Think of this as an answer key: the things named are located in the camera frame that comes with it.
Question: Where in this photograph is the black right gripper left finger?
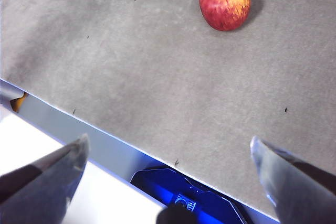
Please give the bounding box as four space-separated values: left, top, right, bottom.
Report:
0 133 90 224

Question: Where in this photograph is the red apple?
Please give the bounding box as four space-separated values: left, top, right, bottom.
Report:
198 0 251 31

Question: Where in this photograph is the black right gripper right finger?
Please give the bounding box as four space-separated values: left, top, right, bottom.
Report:
250 136 336 224

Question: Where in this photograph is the small orange object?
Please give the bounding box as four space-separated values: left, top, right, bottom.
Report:
10 91 29 113

